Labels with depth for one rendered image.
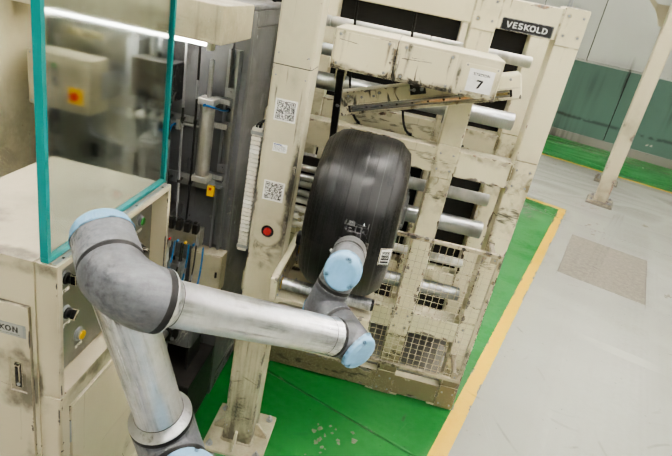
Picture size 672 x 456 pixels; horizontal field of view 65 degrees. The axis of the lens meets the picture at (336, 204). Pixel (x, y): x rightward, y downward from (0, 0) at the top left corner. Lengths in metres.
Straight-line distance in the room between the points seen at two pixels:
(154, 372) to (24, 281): 0.35
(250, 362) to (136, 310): 1.38
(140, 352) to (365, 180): 0.85
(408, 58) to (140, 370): 1.33
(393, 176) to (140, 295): 0.98
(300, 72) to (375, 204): 0.49
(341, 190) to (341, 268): 0.43
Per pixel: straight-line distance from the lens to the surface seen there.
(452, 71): 1.97
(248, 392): 2.37
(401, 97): 2.12
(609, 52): 10.81
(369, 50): 1.97
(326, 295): 1.32
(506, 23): 2.28
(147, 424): 1.37
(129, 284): 0.93
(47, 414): 1.57
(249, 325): 1.05
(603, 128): 10.84
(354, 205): 1.64
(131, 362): 1.20
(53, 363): 1.45
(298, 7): 1.73
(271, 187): 1.87
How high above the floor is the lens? 1.94
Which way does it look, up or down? 23 degrees down
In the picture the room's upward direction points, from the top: 11 degrees clockwise
